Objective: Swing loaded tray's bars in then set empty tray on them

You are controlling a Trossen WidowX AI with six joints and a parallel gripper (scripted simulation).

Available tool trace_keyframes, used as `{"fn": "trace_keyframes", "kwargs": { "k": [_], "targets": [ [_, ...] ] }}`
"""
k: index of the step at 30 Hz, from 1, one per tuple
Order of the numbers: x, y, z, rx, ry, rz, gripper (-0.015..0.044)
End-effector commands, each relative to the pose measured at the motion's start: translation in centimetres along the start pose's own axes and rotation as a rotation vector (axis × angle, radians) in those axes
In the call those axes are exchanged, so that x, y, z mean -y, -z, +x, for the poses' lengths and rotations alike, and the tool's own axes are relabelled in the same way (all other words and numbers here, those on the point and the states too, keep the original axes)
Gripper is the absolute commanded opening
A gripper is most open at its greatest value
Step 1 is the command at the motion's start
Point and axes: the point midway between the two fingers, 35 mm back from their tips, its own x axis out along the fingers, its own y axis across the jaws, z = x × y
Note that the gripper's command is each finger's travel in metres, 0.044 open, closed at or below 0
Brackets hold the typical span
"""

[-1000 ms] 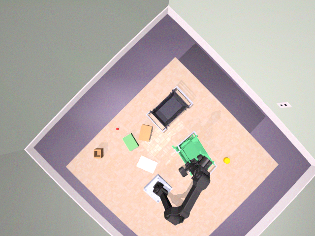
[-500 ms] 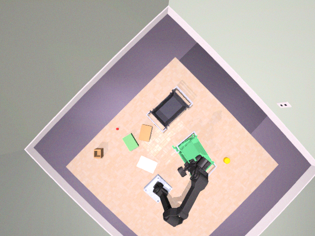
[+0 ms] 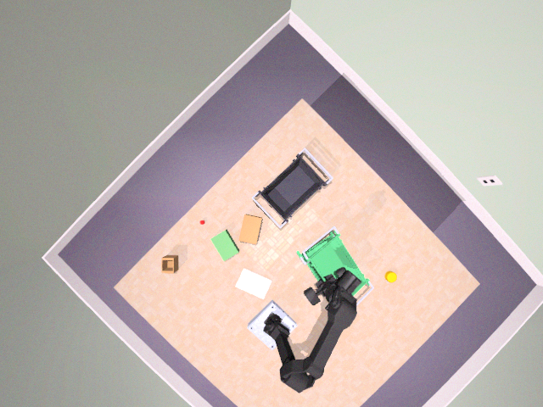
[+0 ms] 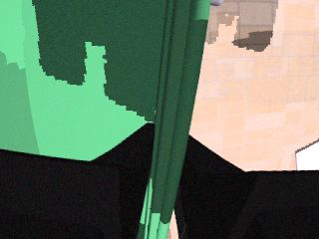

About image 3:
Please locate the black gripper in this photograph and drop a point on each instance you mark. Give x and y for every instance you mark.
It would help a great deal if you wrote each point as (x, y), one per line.
(322, 287)

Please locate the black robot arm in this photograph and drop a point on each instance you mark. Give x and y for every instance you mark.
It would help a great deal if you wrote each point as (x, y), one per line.
(341, 312)

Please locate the yellow short cylinder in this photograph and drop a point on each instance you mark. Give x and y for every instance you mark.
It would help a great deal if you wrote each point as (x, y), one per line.
(390, 276)

